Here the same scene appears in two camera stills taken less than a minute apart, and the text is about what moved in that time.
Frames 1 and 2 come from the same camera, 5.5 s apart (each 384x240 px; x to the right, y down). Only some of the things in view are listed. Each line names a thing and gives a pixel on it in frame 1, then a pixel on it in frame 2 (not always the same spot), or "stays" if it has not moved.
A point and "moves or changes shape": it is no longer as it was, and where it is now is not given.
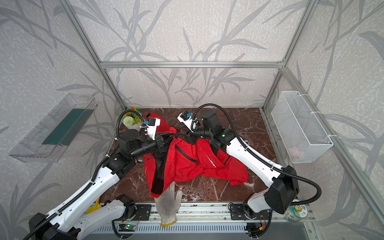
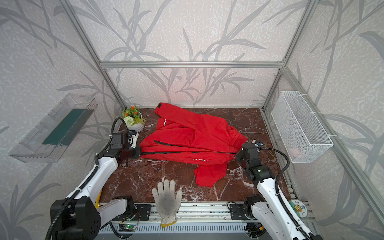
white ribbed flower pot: x=136 y=126 stays
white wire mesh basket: x=301 y=133 stays
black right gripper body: x=190 y=134 to x=238 y=155
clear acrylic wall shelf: x=53 y=136 stays
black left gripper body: x=159 y=142 to x=136 y=151
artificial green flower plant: x=132 y=118 stays
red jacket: x=182 y=160 moves or changes shape
